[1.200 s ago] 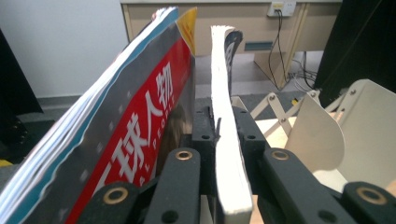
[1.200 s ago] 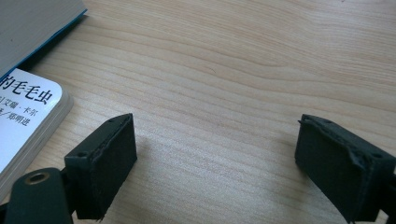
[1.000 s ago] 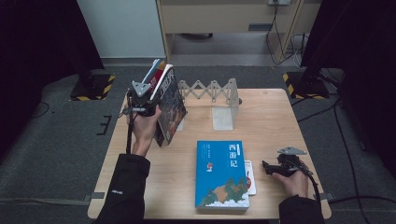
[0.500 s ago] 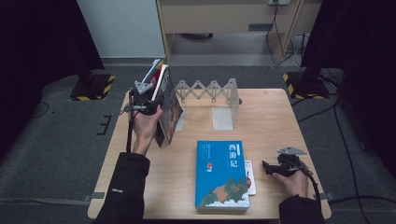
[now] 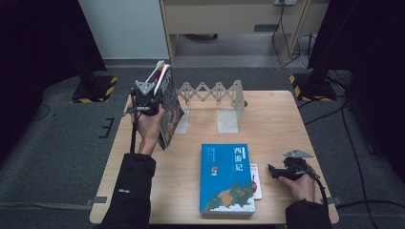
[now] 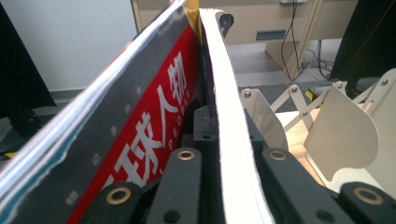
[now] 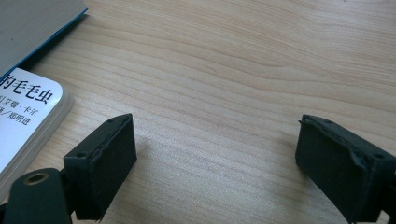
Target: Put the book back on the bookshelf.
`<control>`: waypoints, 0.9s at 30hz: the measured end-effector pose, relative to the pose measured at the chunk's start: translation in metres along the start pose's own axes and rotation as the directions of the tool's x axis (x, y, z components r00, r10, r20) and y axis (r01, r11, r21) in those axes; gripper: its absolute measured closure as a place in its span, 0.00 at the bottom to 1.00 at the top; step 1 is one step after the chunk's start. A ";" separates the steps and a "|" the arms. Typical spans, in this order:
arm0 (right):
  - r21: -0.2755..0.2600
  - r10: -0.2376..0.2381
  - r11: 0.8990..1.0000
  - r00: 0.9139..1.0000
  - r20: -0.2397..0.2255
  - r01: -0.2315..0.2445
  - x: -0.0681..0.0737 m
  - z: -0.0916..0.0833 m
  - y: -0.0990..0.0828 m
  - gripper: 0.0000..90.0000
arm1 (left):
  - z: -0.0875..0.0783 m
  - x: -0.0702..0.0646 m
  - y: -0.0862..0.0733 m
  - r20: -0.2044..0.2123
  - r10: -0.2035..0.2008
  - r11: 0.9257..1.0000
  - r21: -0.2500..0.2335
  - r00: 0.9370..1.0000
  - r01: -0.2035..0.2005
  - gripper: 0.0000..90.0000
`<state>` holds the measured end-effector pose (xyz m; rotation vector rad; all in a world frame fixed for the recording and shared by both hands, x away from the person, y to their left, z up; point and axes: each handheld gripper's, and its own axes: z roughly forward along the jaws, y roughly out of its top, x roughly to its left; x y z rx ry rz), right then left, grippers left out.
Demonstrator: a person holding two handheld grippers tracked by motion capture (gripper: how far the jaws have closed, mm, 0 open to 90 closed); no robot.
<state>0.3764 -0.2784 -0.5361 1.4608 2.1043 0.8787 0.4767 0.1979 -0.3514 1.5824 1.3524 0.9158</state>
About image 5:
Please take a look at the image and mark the person's right hand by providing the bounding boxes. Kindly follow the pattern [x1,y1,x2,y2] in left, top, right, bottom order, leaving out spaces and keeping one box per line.
[278,173,317,203]

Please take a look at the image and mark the person's left hand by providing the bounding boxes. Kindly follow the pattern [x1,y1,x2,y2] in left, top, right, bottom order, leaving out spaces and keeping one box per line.
[131,104,166,156]

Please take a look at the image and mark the grey tape strip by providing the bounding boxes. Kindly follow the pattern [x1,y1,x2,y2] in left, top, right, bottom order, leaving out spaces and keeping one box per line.
[85,196,108,207]
[320,196,344,206]

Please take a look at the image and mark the dark patterned book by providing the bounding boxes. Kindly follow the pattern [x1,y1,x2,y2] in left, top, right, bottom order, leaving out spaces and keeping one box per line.
[145,60,186,152]

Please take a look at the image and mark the left hand-held gripper cable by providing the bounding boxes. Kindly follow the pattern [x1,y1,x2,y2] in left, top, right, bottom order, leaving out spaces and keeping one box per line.
[128,106,143,156]

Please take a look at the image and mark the blue book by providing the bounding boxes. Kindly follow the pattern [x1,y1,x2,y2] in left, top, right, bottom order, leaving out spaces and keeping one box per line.
[199,142,257,219]

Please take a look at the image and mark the striped stand base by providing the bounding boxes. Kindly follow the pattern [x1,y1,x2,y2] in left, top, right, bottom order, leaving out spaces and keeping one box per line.
[71,73,119,104]
[288,72,339,103]

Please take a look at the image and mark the hand-held gripper cable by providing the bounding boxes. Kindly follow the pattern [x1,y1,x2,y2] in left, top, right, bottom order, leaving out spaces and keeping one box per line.
[309,171,405,211]
[128,106,143,156]

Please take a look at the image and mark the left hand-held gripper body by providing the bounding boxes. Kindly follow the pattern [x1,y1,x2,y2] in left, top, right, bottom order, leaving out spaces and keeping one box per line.
[129,79,160,116]

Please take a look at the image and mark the thin black floor cable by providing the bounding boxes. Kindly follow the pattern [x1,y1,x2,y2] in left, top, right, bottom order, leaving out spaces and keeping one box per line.
[31,103,53,122]

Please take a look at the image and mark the black curtain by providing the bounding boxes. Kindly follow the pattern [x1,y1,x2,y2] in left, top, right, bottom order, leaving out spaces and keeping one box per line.
[307,0,405,175]
[0,0,108,161]

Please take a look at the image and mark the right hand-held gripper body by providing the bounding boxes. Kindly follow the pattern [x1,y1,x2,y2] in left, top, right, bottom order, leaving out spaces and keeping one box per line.
[282,149,320,181]

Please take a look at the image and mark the black hanging cable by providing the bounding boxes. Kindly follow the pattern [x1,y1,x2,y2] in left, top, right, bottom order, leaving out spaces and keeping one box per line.
[270,3,317,71]

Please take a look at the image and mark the white book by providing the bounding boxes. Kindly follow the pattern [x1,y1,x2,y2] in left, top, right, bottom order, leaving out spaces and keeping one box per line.
[248,162,264,201]

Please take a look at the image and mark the expandable metal bookend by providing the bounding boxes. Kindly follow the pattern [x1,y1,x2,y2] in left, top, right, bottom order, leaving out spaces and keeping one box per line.
[173,79,247,135]

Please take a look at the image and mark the wooden cabinet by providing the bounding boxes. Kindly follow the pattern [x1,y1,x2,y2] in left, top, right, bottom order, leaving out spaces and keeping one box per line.
[159,0,330,65]

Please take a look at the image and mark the right hand-held gripper cable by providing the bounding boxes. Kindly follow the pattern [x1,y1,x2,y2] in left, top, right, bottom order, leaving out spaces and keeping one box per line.
[309,171,405,211]

